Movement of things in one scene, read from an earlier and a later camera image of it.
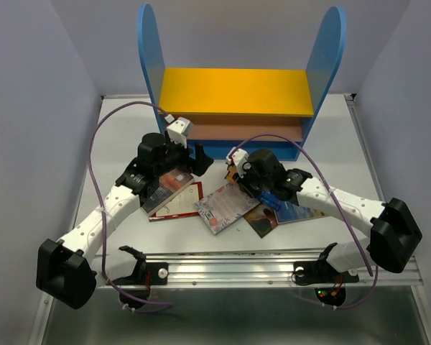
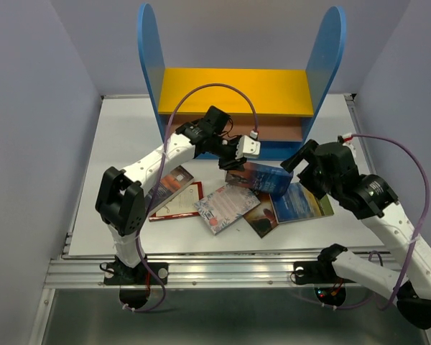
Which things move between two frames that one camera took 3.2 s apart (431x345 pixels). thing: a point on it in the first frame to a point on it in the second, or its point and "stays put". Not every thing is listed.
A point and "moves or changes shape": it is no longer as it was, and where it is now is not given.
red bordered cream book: (182, 205) stays put
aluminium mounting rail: (239, 268) stays put
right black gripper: (247, 169) to (307, 152)
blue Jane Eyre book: (285, 212) moves or changes shape
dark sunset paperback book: (171, 183) stays put
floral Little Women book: (223, 205) stays put
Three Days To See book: (262, 218) stays put
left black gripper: (201, 162) to (231, 163)
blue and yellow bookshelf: (271, 113) stays put
